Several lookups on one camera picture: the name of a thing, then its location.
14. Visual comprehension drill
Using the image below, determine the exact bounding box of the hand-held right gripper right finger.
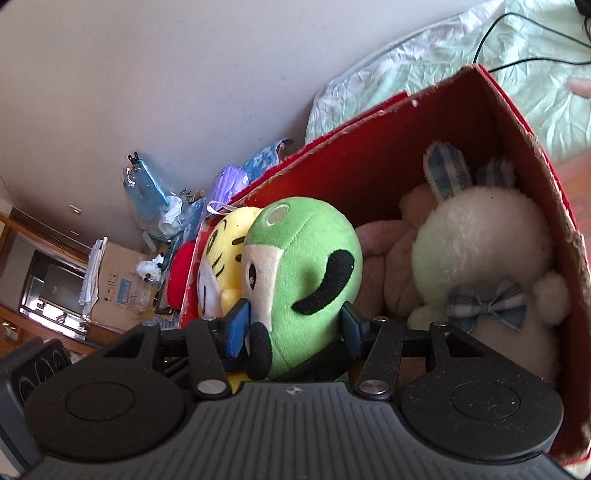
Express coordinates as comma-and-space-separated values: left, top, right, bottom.
339, 301, 484, 401

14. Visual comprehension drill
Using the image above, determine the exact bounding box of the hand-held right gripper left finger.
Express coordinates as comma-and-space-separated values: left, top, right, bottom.
99, 298, 254, 401

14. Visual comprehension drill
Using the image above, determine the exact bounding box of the yellow striped plush toy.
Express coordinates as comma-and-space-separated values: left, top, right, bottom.
196, 200, 263, 384

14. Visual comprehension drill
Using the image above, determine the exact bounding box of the green plush toy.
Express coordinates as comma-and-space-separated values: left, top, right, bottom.
242, 196, 365, 382

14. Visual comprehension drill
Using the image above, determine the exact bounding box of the white rabbit plush toy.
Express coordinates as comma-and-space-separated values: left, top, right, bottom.
406, 141, 571, 385

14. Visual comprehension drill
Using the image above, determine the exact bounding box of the red cardboard box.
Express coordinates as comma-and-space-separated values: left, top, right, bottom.
182, 64, 591, 472

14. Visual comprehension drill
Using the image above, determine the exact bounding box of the dusty pink plush toy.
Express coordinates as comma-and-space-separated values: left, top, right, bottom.
355, 185, 437, 325

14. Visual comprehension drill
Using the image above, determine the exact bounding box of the wooden cabinet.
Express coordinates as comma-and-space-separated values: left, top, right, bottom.
0, 198, 95, 344

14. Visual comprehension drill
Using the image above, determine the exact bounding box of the small white black plush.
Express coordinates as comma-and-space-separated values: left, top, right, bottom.
136, 254, 165, 283

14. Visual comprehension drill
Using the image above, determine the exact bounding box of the white paper bundle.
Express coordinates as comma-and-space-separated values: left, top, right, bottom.
78, 237, 110, 306

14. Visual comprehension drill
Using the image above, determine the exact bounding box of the brown cardboard box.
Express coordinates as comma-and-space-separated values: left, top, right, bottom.
90, 237, 172, 334

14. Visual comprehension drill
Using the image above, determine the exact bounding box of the clear plastic bag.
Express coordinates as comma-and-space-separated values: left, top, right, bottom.
122, 154, 195, 241

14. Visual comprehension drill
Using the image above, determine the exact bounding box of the purple tissue pack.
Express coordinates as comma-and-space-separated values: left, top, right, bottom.
210, 165, 253, 205

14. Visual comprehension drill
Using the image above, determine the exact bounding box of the light blue packet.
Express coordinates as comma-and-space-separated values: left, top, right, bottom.
133, 159, 170, 209

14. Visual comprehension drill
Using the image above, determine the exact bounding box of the blue patterned cloth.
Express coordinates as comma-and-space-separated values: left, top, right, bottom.
240, 138, 296, 182

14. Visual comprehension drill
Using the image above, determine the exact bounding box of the black cable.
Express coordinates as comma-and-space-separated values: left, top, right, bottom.
473, 11, 591, 75

